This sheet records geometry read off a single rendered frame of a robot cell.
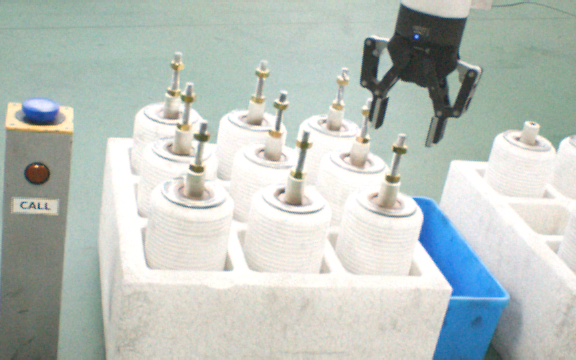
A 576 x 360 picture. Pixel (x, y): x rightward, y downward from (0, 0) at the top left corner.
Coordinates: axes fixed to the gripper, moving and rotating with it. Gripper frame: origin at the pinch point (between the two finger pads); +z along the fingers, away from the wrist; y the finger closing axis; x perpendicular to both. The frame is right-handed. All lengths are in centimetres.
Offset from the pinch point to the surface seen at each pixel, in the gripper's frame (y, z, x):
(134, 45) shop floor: -104, 35, 87
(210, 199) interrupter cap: -15.1, 9.9, -16.1
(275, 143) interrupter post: -16.1, 7.9, -0.1
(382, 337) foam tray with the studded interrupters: 5.2, 24.5, -5.6
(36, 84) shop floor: -98, 35, 45
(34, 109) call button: -32.5, 2.3, -26.0
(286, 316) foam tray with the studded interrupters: -4.1, 21.5, -14.1
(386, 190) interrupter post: -0.1, 8.1, -1.1
